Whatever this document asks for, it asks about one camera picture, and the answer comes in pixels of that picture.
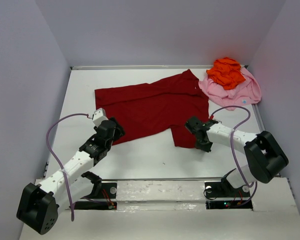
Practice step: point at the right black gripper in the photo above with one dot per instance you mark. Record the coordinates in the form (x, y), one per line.
(198, 133)

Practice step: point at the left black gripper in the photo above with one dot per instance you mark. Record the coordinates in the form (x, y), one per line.
(118, 129)

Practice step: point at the dark red t shirt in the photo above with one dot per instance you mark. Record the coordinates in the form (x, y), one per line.
(150, 108)

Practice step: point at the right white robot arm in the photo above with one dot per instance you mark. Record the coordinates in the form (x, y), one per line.
(265, 158)

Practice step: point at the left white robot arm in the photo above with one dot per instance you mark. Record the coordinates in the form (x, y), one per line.
(40, 204)

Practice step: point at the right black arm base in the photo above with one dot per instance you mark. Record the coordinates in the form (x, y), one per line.
(220, 199)

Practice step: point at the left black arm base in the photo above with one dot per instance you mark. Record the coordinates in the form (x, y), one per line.
(102, 198)

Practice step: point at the pink t shirt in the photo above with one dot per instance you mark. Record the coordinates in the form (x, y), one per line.
(246, 93)

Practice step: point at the orange t shirt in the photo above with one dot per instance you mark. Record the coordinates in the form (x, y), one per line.
(226, 72)

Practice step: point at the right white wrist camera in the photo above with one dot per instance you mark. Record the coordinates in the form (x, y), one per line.
(212, 120)

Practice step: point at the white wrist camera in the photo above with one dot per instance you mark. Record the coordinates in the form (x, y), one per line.
(98, 116)
(212, 120)

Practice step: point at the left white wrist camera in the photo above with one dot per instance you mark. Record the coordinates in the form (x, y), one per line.
(98, 116)

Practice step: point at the front metal rail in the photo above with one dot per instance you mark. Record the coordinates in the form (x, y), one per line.
(163, 179)

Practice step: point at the metal rail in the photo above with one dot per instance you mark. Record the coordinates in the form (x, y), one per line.
(163, 179)
(268, 120)

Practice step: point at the right side metal rail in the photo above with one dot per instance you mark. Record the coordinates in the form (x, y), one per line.
(268, 120)

